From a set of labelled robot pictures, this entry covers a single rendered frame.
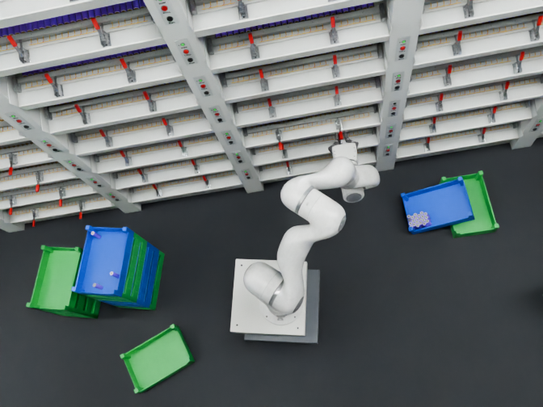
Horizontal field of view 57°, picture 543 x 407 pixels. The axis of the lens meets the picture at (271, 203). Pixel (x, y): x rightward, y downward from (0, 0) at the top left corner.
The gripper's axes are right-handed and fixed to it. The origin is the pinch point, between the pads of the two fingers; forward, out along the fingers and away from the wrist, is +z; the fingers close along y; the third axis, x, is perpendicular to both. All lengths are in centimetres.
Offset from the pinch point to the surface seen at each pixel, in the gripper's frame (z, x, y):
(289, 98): 7.5, 20.6, -18.8
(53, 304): -39, -39, -148
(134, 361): -62, -69, -118
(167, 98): 1, 39, -64
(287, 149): 13.6, -18.4, -25.1
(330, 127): 7.1, -0.9, -3.6
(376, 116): 8.3, -0.3, 16.8
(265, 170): 18, -37, -39
